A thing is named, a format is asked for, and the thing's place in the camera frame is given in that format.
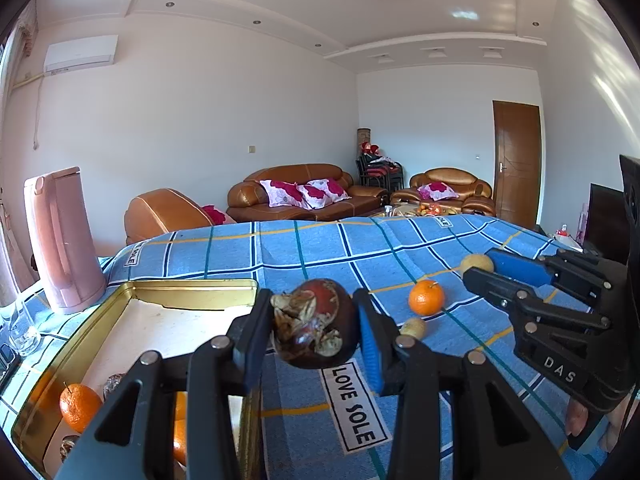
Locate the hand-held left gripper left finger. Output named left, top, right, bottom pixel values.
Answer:
left=52, top=287, right=275, bottom=480

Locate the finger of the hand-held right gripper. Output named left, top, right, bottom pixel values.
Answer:
left=484, top=247, right=626, bottom=307
left=462, top=266, right=613, bottom=342

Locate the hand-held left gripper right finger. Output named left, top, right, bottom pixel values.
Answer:
left=352, top=287, right=573, bottom=480

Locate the yellow round fruit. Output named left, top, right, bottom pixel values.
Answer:
left=460, top=254, right=496, bottom=275

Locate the gold metal tin box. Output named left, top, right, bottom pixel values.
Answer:
left=10, top=278, right=266, bottom=480

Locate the orange with stem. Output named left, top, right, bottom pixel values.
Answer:
left=59, top=382, right=103, bottom=433

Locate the person's right hand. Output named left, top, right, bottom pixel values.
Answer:
left=565, top=393, right=639, bottom=454

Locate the small yellow fruit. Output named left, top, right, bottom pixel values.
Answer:
left=400, top=317, right=427, bottom=342

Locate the small orange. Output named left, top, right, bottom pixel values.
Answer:
left=408, top=280, right=446, bottom=317
left=172, top=424, right=188, bottom=467

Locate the blue checkered tablecloth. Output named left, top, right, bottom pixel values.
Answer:
left=0, top=214, right=611, bottom=480

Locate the black television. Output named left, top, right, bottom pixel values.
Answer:
left=585, top=183, right=626, bottom=256

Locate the brown wooden door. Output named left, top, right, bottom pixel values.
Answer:
left=492, top=100, right=542, bottom=228

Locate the low coffee table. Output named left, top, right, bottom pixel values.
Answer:
left=370, top=201, right=471, bottom=218

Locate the white red floral pillow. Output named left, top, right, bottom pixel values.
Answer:
left=258, top=179, right=307, bottom=208
left=297, top=178, right=351, bottom=209
left=417, top=182, right=458, bottom=201

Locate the brown leather armchair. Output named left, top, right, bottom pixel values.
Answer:
left=410, top=167, right=496, bottom=216
left=124, top=188, right=238, bottom=246

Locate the brown leather sofa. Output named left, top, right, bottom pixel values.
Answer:
left=226, top=163, right=391, bottom=223

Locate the stack of black chairs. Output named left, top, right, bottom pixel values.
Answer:
left=356, top=152, right=405, bottom=191

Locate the pink electric kettle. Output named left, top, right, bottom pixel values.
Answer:
left=24, top=166, right=107, bottom=316

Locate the clear glass bottle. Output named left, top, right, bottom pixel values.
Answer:
left=0, top=300, right=42, bottom=358

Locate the pink curtain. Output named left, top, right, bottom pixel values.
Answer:
left=0, top=0, right=41, bottom=306

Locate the white air conditioner pipe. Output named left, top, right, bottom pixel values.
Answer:
left=12, top=72, right=48, bottom=151

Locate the white air conditioner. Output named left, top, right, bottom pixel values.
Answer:
left=42, top=35, right=120, bottom=75

